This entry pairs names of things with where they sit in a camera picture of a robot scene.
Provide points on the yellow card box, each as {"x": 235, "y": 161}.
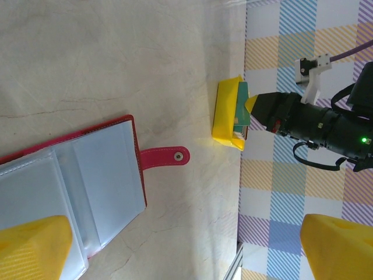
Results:
{"x": 225, "y": 116}

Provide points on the plaid backdrop cloth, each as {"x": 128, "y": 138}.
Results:
{"x": 291, "y": 189}

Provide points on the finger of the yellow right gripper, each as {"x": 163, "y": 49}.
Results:
{"x": 265, "y": 109}

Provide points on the teal credit card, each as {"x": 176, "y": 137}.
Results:
{"x": 242, "y": 116}

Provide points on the aluminium side rail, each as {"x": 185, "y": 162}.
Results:
{"x": 234, "y": 265}

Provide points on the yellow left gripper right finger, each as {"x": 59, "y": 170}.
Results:
{"x": 341, "y": 253}

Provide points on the credit card stack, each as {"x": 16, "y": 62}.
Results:
{"x": 239, "y": 134}

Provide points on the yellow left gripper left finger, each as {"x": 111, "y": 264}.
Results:
{"x": 32, "y": 251}

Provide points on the red leather card holder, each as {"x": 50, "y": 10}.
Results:
{"x": 96, "y": 181}

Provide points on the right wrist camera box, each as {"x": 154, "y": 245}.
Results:
{"x": 304, "y": 71}

